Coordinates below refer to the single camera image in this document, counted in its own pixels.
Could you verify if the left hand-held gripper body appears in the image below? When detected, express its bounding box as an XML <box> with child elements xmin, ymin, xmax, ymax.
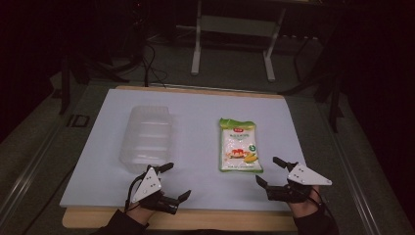
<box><xmin>131</xmin><ymin>165</ymin><xmax>181</xmax><ymax>215</ymax></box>

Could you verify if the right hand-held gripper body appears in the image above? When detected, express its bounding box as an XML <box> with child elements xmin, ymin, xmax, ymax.
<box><xmin>266</xmin><ymin>163</ymin><xmax>334</xmax><ymax>204</ymax></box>

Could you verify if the clear plastic container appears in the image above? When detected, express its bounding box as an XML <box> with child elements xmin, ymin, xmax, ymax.
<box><xmin>118</xmin><ymin>104</ymin><xmax>174</xmax><ymax>174</ymax></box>

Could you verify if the green and white food packet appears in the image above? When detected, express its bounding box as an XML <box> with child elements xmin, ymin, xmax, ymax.
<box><xmin>217</xmin><ymin>117</ymin><xmax>264</xmax><ymax>174</ymax></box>

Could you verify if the person's left hand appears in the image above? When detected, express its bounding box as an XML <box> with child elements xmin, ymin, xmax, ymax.
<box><xmin>126</xmin><ymin>201</ymin><xmax>156</xmax><ymax>227</ymax></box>

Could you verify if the person's right hand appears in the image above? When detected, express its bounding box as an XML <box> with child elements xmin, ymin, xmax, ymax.
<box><xmin>288</xmin><ymin>185</ymin><xmax>323</xmax><ymax>219</ymax></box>

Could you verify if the white table mat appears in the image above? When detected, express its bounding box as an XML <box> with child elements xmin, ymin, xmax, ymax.
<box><xmin>60</xmin><ymin>88</ymin><xmax>306</xmax><ymax>212</ymax></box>

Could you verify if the black stand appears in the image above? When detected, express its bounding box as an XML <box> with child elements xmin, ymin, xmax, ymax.
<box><xmin>278</xmin><ymin>35</ymin><xmax>346</xmax><ymax>134</ymax></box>
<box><xmin>58</xmin><ymin>48</ymin><xmax>131</xmax><ymax>116</ymax></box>

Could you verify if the white metal stand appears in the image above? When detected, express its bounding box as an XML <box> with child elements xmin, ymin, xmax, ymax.
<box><xmin>190</xmin><ymin>0</ymin><xmax>289</xmax><ymax>83</ymax></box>

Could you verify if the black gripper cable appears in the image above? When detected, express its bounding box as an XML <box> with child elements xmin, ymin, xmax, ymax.
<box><xmin>123</xmin><ymin>171</ymin><xmax>147</xmax><ymax>212</ymax></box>
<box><xmin>312</xmin><ymin>186</ymin><xmax>331</xmax><ymax>217</ymax></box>

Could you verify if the metal floor rail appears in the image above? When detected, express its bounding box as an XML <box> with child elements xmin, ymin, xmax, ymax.
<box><xmin>0</xmin><ymin>120</ymin><xmax>71</xmax><ymax>226</ymax></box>
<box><xmin>321</xmin><ymin>104</ymin><xmax>386</xmax><ymax>235</ymax></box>

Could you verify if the black floor bracket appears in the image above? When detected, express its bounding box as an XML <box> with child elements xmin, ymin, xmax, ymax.
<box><xmin>66</xmin><ymin>114</ymin><xmax>91</xmax><ymax>128</ymax></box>

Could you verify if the black floor cable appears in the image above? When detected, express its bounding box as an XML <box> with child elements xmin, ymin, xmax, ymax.
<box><xmin>142</xmin><ymin>42</ymin><xmax>169</xmax><ymax>88</ymax></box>

